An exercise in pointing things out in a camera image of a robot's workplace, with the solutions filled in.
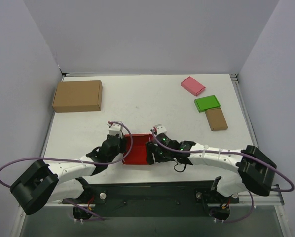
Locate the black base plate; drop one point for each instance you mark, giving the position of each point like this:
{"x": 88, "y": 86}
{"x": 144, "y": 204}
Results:
{"x": 163, "y": 199}

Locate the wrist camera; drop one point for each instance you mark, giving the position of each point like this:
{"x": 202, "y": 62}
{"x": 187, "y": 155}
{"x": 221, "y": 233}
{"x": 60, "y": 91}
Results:
{"x": 115, "y": 129}
{"x": 158, "y": 129}

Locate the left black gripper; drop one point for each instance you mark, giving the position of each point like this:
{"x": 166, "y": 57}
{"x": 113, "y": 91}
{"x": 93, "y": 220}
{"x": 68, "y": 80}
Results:
{"x": 123, "y": 144}

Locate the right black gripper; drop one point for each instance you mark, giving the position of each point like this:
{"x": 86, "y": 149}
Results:
{"x": 150, "y": 153}

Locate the red paper box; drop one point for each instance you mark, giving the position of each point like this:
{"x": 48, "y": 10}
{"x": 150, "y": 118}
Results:
{"x": 138, "y": 153}

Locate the green paper box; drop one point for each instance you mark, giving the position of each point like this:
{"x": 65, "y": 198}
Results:
{"x": 204, "y": 103}

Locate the large brown cardboard box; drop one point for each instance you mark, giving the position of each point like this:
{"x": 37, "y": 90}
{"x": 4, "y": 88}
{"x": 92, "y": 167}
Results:
{"x": 78, "y": 96}

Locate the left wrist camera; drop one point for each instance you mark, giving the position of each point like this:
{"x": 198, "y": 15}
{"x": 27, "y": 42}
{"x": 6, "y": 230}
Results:
{"x": 115, "y": 129}

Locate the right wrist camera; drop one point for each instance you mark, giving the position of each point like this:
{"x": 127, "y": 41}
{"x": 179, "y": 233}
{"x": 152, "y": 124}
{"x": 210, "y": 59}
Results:
{"x": 158, "y": 129}

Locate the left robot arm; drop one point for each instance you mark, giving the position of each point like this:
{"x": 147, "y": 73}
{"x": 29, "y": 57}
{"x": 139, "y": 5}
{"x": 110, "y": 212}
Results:
{"x": 34, "y": 188}

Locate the small brown cardboard box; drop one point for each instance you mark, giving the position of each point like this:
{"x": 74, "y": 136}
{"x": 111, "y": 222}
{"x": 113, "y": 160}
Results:
{"x": 216, "y": 119}

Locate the pink paper box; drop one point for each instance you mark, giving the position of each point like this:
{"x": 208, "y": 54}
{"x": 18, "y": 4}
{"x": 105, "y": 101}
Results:
{"x": 192, "y": 86}

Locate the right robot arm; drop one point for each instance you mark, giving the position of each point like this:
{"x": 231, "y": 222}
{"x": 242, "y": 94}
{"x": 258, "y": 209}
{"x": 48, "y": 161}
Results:
{"x": 253, "y": 170}

